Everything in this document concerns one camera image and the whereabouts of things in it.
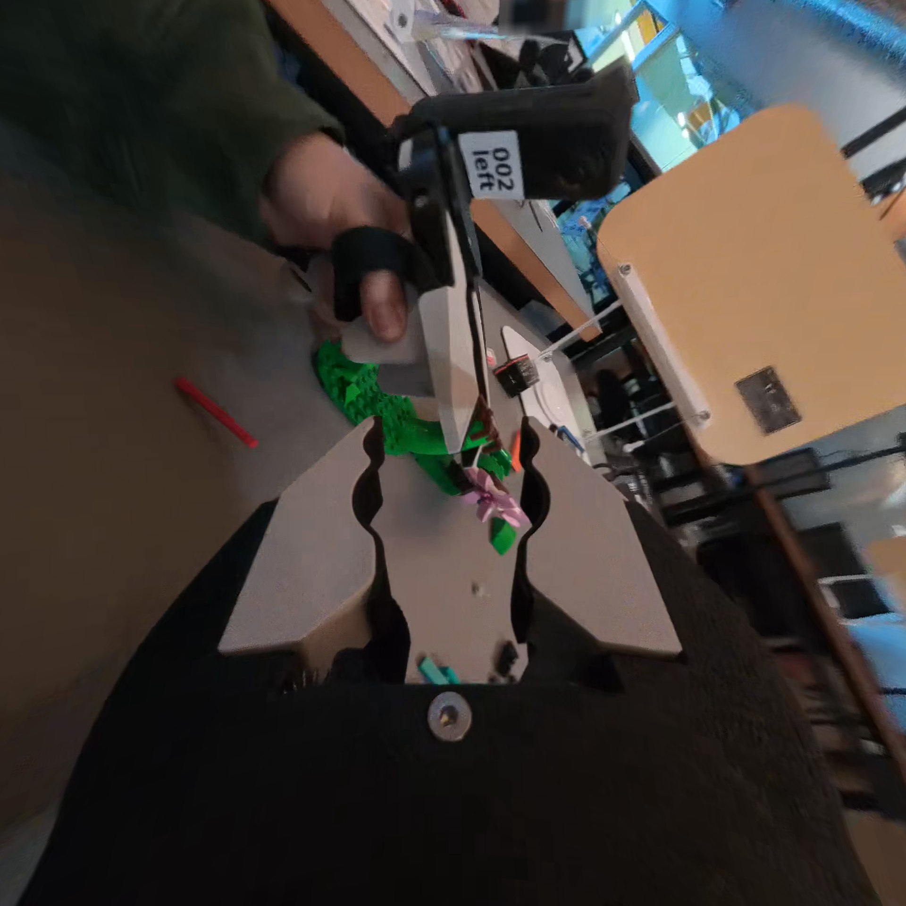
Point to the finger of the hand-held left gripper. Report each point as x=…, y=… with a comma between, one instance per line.
x=446, y=368
x=483, y=333

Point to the green lego baseplate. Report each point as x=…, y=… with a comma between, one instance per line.
x=368, y=403

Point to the person's left forearm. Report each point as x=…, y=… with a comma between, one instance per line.
x=141, y=92

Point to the pink lego flower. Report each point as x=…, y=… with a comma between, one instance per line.
x=492, y=499

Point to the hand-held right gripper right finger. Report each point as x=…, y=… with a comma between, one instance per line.
x=594, y=566

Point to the wooden board stand white base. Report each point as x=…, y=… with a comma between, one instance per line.
x=743, y=248

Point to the blue ventilation duct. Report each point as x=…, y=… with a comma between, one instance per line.
x=814, y=42

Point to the teal lego piece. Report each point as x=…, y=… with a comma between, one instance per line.
x=433, y=669

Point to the red lego rod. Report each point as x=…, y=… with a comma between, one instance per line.
x=212, y=410

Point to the orange brick separator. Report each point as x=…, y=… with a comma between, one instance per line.
x=517, y=453

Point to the small black lego piece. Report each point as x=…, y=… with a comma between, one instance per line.
x=506, y=657

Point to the person's left hand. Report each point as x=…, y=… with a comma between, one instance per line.
x=318, y=198

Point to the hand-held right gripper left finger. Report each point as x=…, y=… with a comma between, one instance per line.
x=304, y=566

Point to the black battery red label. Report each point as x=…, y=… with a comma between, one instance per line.
x=515, y=374

